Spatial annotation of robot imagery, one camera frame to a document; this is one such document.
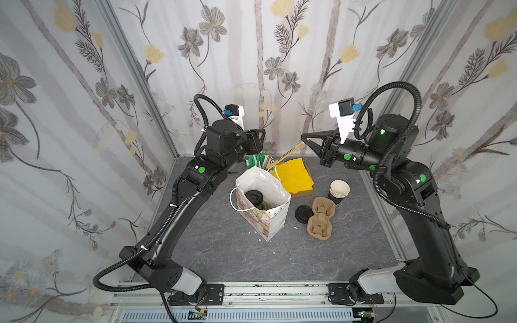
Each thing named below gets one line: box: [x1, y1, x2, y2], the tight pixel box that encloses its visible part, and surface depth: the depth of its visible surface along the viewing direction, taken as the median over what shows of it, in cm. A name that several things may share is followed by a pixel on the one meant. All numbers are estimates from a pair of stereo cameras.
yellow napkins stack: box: [271, 157, 315, 194], surface depth 106 cm
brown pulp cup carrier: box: [306, 196, 336, 241], surface depth 92 cm
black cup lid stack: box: [294, 204, 314, 225], surface depth 95 cm
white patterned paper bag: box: [229, 165, 292, 242], surface depth 83 cm
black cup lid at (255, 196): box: [244, 189, 264, 207], surface depth 90 cm
